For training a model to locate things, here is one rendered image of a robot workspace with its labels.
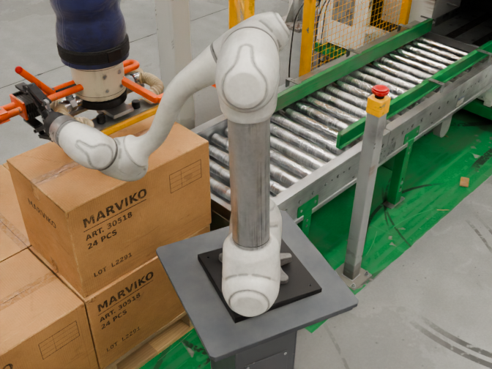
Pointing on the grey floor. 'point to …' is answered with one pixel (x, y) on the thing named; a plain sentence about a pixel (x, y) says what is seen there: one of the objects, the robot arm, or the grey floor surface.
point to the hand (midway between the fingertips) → (26, 103)
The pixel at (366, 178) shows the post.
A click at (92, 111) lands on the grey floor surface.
